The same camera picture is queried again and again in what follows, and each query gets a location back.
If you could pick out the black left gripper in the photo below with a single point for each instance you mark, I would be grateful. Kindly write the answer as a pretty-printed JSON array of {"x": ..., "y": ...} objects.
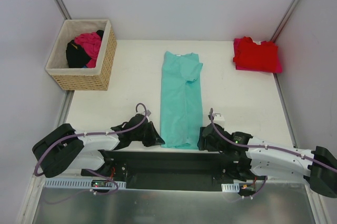
[{"x": 147, "y": 134}]

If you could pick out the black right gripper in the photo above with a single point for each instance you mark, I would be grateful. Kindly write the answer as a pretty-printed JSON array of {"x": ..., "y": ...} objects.
[{"x": 204, "y": 140}]

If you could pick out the teal t shirt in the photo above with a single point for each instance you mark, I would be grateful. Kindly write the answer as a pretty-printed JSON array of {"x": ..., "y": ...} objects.
[{"x": 181, "y": 112}]

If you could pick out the wicker basket with liner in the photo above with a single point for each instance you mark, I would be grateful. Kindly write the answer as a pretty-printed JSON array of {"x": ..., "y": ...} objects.
[{"x": 96, "y": 78}]

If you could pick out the red t shirt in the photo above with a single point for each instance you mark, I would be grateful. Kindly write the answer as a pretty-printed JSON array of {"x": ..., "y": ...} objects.
[{"x": 256, "y": 55}]

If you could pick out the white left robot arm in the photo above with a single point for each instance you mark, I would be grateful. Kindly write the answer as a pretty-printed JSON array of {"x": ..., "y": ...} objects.
[{"x": 67, "y": 148}]

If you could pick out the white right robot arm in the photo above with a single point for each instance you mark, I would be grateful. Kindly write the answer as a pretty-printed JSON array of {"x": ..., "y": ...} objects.
[{"x": 250, "y": 157}]

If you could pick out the black t shirt in basket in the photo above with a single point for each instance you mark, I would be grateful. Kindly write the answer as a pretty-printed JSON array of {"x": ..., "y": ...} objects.
[{"x": 76, "y": 56}]

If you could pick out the magenta t shirt in basket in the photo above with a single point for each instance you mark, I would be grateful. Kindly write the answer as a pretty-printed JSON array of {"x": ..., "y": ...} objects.
[{"x": 91, "y": 43}]

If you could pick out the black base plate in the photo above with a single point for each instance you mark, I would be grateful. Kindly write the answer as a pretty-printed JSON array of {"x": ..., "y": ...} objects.
[{"x": 182, "y": 171}]

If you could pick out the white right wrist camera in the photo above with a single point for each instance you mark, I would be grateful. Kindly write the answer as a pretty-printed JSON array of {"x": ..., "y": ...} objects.
[{"x": 217, "y": 119}]

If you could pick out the right white cable duct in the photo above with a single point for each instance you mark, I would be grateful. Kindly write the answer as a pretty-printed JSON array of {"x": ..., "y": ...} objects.
[{"x": 234, "y": 187}]

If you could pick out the white cable duct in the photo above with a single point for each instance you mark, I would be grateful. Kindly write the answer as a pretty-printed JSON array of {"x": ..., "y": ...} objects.
[
  {"x": 78, "y": 183},
  {"x": 234, "y": 187}
]

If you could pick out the left white cable duct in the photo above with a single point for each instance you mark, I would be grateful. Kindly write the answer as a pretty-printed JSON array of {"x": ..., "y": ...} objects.
[{"x": 78, "y": 183}]

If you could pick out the right aluminium frame post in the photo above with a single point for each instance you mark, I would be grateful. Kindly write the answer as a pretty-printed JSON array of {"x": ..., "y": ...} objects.
[{"x": 294, "y": 4}]

